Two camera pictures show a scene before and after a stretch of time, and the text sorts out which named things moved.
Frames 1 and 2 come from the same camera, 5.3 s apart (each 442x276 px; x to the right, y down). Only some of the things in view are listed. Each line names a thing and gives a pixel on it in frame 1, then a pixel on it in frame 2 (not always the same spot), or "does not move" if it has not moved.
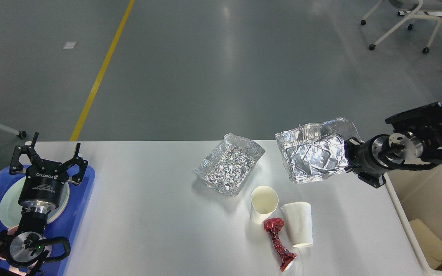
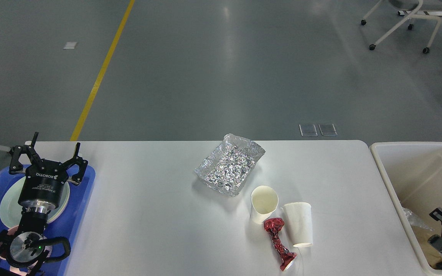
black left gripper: x=43 y=185 does not move
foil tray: x=226 y=167 does not move
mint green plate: x=10 y=211 does not move
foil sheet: x=314 y=151 to x=414 y=220
